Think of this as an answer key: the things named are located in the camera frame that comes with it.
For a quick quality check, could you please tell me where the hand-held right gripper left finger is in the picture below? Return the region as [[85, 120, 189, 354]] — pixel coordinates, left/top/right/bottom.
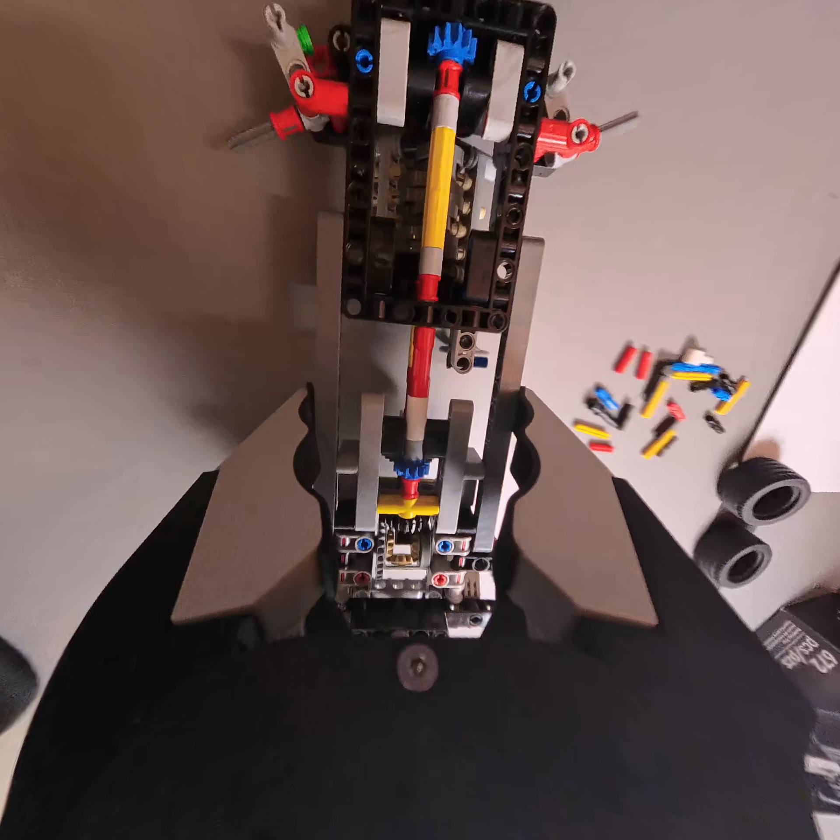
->
[[171, 386, 329, 643]]

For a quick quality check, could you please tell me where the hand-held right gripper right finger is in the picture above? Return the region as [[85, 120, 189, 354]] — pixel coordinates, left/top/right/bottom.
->
[[500, 386, 660, 643]]

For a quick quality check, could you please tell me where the lego car chassis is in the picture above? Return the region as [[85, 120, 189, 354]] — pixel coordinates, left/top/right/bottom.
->
[[227, 0, 639, 641]]

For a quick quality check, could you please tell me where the black rubber lego tyre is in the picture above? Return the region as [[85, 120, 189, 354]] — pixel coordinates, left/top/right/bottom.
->
[[716, 457, 812, 526], [693, 521, 773, 589]]

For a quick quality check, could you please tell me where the pile of small lego pins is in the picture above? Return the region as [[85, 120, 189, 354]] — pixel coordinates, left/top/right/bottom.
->
[[572, 337, 752, 461]]

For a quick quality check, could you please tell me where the black printed leaflet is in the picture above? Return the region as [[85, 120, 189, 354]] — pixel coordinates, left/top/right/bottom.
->
[[754, 592, 840, 823]]

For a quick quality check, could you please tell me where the black wrist rest cushion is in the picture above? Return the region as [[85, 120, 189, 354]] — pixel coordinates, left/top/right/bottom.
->
[[0, 634, 39, 731]]

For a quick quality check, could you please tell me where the white stand base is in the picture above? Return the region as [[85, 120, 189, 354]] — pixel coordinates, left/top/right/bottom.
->
[[748, 262, 840, 475]]

